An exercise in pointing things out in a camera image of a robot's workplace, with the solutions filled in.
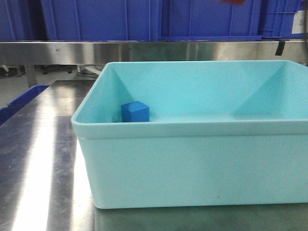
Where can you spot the red cube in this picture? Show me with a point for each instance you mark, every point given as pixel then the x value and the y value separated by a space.
pixel 239 2

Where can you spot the blue cube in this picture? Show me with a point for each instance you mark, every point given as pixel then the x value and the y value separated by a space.
pixel 135 112

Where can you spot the light teal plastic tub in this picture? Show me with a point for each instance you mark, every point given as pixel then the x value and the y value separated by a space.
pixel 220 133

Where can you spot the blue crate upper middle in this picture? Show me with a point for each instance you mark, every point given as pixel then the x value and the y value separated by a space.
pixel 151 20

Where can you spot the blue crate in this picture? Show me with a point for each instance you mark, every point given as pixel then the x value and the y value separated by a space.
pixel 21 20
pixel 151 20
pixel 282 19

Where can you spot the black tape strip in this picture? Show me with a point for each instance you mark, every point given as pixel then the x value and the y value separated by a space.
pixel 280 48

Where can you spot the blue bin beside table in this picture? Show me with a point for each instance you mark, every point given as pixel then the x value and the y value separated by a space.
pixel 20 101

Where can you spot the blue crate upper right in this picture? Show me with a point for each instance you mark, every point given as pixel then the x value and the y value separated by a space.
pixel 282 19

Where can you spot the blue crate upper left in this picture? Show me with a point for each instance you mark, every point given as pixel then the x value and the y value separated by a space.
pixel 21 20

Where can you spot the stainless steel shelf rail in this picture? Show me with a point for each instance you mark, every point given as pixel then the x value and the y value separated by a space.
pixel 31 52

